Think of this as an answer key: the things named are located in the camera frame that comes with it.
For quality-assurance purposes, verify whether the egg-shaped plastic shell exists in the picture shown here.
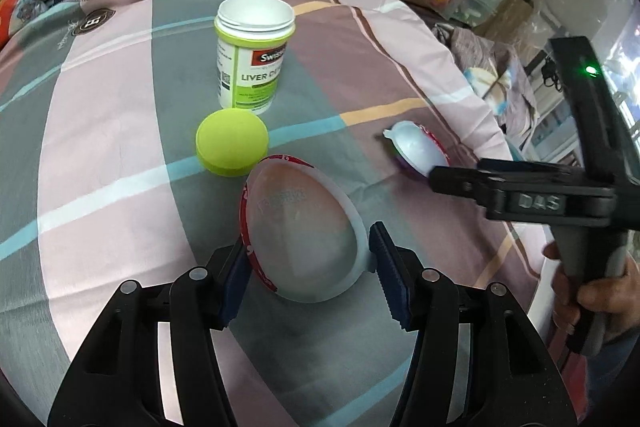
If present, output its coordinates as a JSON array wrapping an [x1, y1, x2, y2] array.
[[239, 154, 378, 304]]

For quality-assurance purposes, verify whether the white bottle with green label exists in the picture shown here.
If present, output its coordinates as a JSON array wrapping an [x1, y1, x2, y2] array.
[[214, 0, 297, 116]]

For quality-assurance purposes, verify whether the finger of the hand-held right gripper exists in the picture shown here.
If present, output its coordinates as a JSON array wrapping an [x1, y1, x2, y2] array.
[[427, 159, 484, 204]]

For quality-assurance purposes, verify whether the grey striped blanket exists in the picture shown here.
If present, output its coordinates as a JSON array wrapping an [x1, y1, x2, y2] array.
[[435, 24, 537, 148]]

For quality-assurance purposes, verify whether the green round lid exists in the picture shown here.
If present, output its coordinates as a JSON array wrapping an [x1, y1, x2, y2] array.
[[195, 108, 270, 178]]

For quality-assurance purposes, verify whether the person's right hand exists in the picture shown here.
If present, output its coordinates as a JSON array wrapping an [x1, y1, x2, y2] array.
[[542, 241, 640, 334]]

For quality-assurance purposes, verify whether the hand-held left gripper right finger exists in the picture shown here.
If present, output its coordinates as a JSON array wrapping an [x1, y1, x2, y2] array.
[[369, 221, 581, 427]]

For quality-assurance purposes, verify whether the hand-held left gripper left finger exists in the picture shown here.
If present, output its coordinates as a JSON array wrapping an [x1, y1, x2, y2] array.
[[47, 241, 253, 427]]

